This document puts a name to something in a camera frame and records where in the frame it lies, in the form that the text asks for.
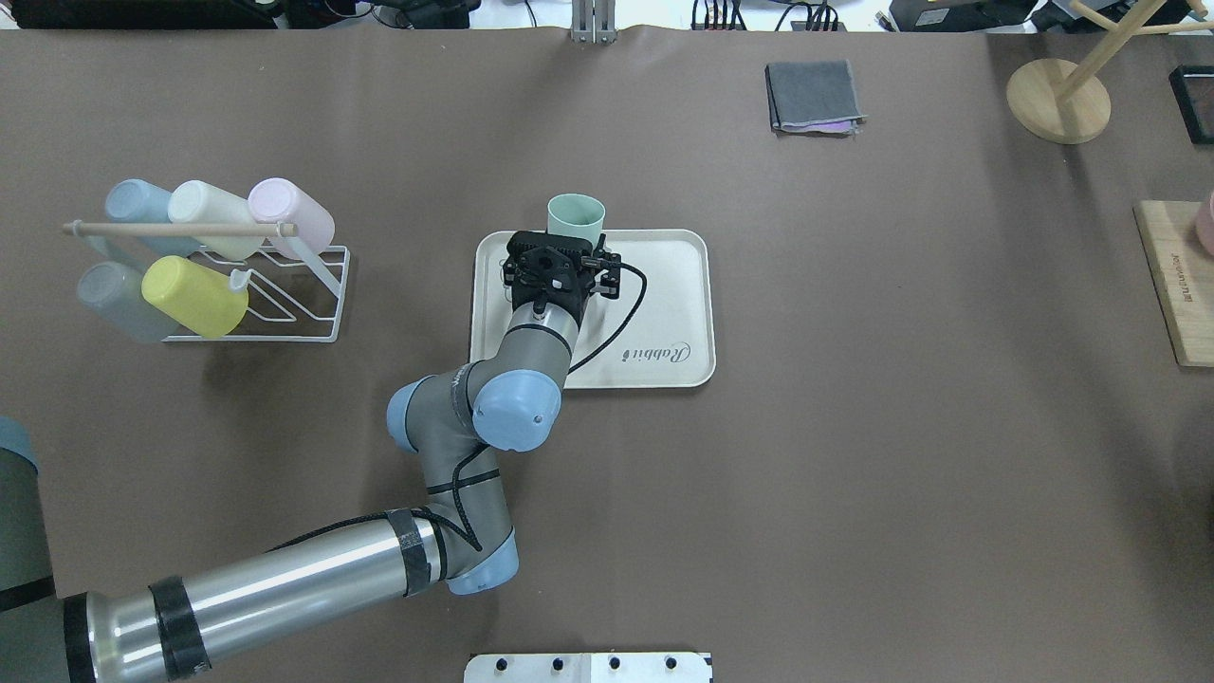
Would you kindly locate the white wire cup rack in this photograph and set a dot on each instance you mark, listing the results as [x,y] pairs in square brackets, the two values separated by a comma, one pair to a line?
[288,300]

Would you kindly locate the folded grey cloth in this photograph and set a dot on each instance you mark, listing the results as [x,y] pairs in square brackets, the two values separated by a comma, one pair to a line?
[812,98]

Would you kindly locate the wooden mug tree stand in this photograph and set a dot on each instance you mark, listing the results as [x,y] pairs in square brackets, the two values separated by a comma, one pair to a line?
[1065,103]

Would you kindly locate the bamboo cutting board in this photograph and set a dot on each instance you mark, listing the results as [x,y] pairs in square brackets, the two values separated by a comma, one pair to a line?
[1182,273]

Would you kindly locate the pink cup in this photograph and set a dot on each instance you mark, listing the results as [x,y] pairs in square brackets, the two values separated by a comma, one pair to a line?
[279,200]

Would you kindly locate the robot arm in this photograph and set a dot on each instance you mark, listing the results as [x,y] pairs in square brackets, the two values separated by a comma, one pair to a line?
[457,424]

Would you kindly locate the yellow cup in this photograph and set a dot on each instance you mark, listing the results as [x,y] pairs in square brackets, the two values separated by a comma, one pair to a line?
[197,297]

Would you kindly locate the blue cup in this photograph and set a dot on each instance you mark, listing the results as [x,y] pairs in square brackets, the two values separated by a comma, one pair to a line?
[137,200]

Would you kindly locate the cream cup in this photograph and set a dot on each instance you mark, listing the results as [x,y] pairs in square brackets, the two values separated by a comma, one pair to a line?
[197,201]

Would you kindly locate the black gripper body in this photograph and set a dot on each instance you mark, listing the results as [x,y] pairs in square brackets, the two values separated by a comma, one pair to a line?
[575,302]

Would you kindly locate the wooden rack handle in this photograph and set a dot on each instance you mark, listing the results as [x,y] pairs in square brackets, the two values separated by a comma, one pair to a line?
[170,229]

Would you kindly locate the black box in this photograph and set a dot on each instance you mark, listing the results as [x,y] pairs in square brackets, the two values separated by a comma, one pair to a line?
[1193,90]

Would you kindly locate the cream rabbit serving tray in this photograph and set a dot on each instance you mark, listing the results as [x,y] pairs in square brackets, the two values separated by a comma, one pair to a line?
[669,343]

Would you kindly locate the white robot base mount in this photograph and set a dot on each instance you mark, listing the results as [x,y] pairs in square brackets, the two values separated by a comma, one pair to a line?
[591,667]

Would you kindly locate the grey cup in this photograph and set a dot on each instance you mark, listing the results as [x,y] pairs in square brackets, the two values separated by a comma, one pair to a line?
[112,291]

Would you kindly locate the green cup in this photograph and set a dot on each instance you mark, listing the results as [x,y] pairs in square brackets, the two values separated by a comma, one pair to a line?
[575,215]

